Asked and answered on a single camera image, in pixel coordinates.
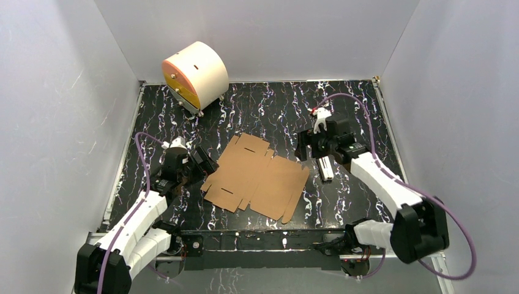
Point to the aluminium table edge rail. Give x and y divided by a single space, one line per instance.
377 86
128 131

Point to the small white plastic part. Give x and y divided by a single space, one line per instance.
325 169

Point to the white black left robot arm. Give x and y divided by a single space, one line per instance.
134 231

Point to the aluminium front frame rail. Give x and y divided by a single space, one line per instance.
204 250

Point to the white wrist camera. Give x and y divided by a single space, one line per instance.
179 142
320 115

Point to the left aluminium table edge rail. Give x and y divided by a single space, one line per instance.
128 131

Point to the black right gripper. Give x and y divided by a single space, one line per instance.
306 138

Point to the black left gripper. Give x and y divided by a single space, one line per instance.
201 161

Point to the brown cardboard box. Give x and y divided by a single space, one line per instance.
250 175

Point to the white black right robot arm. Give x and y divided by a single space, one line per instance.
420 225

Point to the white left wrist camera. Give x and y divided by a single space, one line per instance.
179 142

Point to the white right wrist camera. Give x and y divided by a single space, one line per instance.
320 115

